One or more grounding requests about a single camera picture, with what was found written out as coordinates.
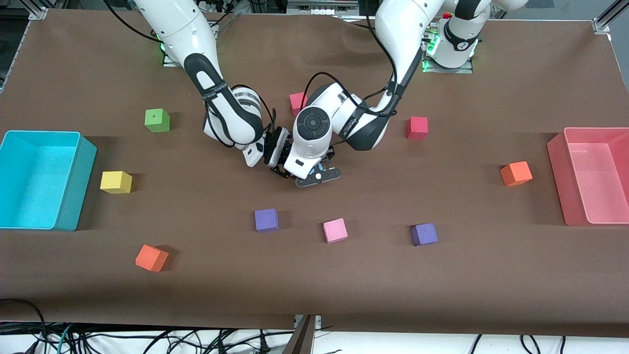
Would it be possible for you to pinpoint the pink plastic bin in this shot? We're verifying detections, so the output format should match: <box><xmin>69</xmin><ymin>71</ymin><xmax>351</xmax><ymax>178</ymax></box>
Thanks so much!
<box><xmin>546</xmin><ymin>127</ymin><xmax>629</xmax><ymax>227</ymax></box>

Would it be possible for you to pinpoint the brown table cover sheet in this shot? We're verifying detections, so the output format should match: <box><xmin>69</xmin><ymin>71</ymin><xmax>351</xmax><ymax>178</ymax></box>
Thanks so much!
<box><xmin>0</xmin><ymin>9</ymin><xmax>629</xmax><ymax>339</ymax></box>

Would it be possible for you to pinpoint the black camera post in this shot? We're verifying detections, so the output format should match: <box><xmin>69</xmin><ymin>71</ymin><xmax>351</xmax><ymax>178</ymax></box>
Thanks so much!
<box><xmin>283</xmin><ymin>315</ymin><xmax>317</xmax><ymax>354</ymax></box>

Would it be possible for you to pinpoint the green floor cable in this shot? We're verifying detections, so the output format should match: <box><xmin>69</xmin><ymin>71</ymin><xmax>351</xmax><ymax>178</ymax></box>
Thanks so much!
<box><xmin>57</xmin><ymin>323</ymin><xmax>74</xmax><ymax>354</ymax></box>

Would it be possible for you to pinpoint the green foam block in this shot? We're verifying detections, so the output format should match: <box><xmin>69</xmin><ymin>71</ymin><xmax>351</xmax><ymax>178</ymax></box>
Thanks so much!
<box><xmin>144</xmin><ymin>109</ymin><xmax>171</xmax><ymax>133</ymax></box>

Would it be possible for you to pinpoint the pink foam block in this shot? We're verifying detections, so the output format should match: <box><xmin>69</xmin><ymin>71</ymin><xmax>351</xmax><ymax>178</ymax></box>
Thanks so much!
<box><xmin>323</xmin><ymin>218</ymin><xmax>349</xmax><ymax>244</ymax></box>

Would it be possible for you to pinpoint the orange foam block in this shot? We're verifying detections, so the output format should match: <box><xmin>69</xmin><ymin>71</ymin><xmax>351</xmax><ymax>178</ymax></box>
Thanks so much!
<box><xmin>500</xmin><ymin>161</ymin><xmax>533</xmax><ymax>187</ymax></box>
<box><xmin>135</xmin><ymin>244</ymin><xmax>170</xmax><ymax>272</ymax></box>

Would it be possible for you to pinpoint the red foam block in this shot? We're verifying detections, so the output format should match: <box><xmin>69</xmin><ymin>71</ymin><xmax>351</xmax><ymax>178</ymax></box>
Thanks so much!
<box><xmin>406</xmin><ymin>117</ymin><xmax>429</xmax><ymax>141</ymax></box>
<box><xmin>289</xmin><ymin>92</ymin><xmax>309</xmax><ymax>118</ymax></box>

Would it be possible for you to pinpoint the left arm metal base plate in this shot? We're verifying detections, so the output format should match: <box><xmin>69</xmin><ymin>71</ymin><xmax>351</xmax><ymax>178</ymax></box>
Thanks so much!
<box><xmin>422</xmin><ymin>58</ymin><xmax>474</xmax><ymax>74</ymax></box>

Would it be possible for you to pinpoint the aluminium frame bar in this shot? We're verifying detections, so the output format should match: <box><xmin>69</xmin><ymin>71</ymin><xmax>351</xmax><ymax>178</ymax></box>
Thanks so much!
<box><xmin>287</xmin><ymin>0</ymin><xmax>359</xmax><ymax>15</ymax></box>

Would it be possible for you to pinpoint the black looped floor cable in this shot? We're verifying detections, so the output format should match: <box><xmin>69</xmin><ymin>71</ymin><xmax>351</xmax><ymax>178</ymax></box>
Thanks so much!
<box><xmin>0</xmin><ymin>298</ymin><xmax>48</xmax><ymax>354</ymax></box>

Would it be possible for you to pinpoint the purple foam block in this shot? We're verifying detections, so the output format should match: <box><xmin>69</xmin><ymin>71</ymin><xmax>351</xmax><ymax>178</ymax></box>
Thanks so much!
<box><xmin>411</xmin><ymin>223</ymin><xmax>439</xmax><ymax>246</ymax></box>
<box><xmin>255</xmin><ymin>208</ymin><xmax>280</xmax><ymax>233</ymax></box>

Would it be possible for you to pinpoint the yellow foam block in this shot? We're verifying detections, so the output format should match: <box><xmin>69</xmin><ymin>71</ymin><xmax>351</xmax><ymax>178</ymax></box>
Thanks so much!
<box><xmin>100</xmin><ymin>171</ymin><xmax>133</xmax><ymax>194</ymax></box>

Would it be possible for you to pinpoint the black cable to arm base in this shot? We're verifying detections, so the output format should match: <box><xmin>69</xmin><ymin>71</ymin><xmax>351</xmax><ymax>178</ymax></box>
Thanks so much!
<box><xmin>344</xmin><ymin>17</ymin><xmax>381</xmax><ymax>31</ymax></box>
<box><xmin>215</xmin><ymin>0</ymin><xmax>241</xmax><ymax>35</ymax></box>

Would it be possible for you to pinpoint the cyan plastic bin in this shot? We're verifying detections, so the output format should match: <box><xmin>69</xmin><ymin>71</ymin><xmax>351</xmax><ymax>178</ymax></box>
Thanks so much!
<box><xmin>0</xmin><ymin>130</ymin><xmax>97</xmax><ymax>232</ymax></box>

